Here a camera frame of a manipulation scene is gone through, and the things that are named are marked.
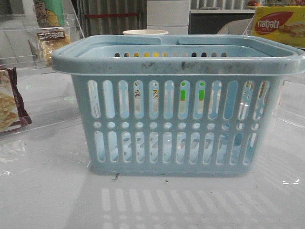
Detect bagged bread with brown label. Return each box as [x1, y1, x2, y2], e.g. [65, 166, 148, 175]
[37, 28, 71, 66]

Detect light blue plastic basket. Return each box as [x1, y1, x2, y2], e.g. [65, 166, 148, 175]
[52, 35, 305, 177]

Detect white paper cup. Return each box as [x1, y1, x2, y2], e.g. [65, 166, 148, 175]
[122, 29, 169, 36]

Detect white cabinet in background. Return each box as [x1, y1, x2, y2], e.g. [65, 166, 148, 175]
[146, 0, 191, 35]

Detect clear acrylic shelf right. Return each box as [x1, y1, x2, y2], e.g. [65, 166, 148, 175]
[243, 14, 305, 131]

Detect clear acrylic shelf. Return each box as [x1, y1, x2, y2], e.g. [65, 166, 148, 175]
[0, 14, 83, 76]
[243, 14, 305, 131]

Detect brown wafer snack packet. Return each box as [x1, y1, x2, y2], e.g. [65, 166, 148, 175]
[0, 67, 32, 133]

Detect green yellow cartoon package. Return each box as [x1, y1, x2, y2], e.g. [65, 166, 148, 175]
[33, 0, 65, 28]

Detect clear acrylic shelf left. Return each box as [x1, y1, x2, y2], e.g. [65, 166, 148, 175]
[0, 14, 83, 76]

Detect yellow nabati wafer box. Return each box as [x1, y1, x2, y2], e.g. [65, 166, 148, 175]
[251, 6, 305, 49]

